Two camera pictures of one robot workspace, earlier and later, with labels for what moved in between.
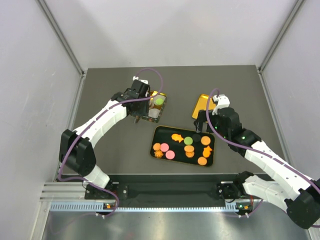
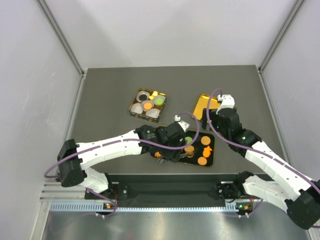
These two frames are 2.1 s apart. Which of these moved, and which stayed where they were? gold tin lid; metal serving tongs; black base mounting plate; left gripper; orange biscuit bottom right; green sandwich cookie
Moved: left gripper; metal serving tongs
Stayed: black base mounting plate; green sandwich cookie; gold tin lid; orange biscuit bottom right
